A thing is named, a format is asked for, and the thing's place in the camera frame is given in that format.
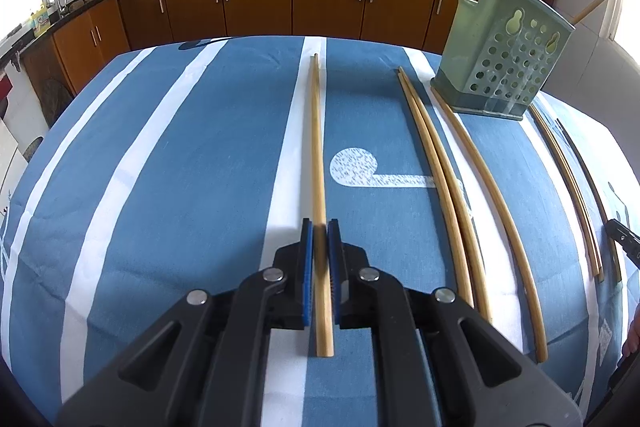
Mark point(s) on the bright side window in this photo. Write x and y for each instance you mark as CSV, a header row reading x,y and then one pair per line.
x,y
629,7

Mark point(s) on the green perforated chopstick holder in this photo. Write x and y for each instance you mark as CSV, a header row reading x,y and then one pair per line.
x,y
500,57

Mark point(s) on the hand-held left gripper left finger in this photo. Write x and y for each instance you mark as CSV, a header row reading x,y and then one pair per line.
x,y
306,274

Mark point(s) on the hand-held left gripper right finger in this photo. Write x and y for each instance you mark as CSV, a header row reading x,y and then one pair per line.
x,y
334,274

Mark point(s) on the person's right hand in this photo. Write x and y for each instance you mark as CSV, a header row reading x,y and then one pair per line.
x,y
633,332

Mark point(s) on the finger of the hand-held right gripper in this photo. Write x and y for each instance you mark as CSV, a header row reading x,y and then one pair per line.
x,y
625,239

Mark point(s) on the blue white striped tablecloth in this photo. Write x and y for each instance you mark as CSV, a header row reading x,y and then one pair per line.
x,y
200,157

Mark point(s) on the yellow green packet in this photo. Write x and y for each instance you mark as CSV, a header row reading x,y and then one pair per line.
x,y
41,21

